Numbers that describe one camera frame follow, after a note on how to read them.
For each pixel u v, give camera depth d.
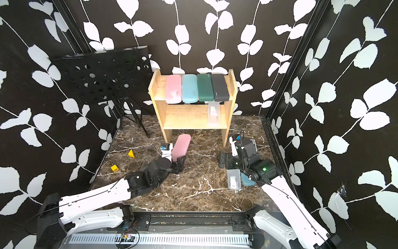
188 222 0.75
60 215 0.40
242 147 0.51
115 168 0.90
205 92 0.70
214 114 0.92
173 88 0.72
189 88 0.72
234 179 0.88
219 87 0.72
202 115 0.93
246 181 0.86
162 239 0.70
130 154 0.97
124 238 0.71
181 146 0.78
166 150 0.64
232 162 0.62
